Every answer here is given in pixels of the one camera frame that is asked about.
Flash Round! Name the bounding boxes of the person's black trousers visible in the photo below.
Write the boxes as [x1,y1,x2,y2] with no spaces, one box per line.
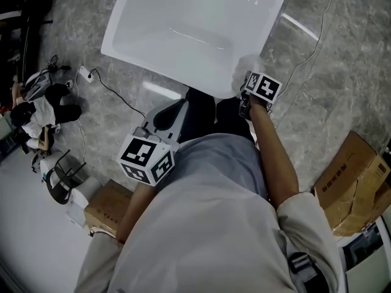
[177,87,257,145]

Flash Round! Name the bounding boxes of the white cabinet with dark window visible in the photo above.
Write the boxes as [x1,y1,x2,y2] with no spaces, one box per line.
[335,215,391,293]

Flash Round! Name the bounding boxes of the tangled black cable bundle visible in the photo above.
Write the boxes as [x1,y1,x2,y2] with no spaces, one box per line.
[45,55,73,73]

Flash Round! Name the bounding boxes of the large open cardboard box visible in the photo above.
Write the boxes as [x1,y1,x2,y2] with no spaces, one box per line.
[313,130,391,237]

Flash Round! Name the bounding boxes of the black strap buckle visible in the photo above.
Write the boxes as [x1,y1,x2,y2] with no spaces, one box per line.
[287,251,318,283]

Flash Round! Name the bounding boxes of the person's left forearm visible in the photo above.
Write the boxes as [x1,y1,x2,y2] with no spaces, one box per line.
[115,180,159,244]

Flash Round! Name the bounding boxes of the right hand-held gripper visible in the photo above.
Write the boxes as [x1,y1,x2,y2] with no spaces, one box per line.
[239,71,283,119]

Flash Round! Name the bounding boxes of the person's right forearm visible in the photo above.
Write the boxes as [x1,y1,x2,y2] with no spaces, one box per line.
[247,96,300,209]

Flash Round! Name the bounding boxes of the white power strip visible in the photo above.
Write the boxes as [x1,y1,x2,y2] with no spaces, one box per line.
[78,65,94,82]

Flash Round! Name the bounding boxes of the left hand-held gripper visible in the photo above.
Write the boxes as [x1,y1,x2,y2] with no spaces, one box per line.
[117,98,189,186]

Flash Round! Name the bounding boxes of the black desk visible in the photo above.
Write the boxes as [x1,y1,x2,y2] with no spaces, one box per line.
[0,0,54,82]

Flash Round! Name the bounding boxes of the grey backpack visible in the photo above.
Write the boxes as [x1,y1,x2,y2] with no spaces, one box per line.
[24,71,51,100]

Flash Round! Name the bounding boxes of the small brown cardboard box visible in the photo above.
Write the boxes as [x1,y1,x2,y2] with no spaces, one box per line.
[84,179,134,237]

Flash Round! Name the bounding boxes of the thin white power strip cable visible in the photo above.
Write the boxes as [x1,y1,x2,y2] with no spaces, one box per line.
[75,71,88,164]

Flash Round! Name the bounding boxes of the person's grey shirt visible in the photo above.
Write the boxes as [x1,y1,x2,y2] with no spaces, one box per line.
[75,132,343,293]

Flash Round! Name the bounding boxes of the white bathtub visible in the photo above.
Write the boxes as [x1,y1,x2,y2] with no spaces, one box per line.
[100,0,293,99]

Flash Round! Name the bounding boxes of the black metal chair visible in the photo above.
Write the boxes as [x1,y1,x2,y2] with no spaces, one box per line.
[45,150,87,206]

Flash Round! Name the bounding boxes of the white cleaning cloth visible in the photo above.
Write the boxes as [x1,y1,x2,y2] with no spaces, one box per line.
[230,53,266,99]

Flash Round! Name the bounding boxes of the long white floor cable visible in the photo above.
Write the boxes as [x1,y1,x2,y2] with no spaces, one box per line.
[276,0,334,99]

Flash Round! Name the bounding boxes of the black power cable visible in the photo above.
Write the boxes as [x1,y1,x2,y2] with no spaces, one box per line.
[90,68,147,118]

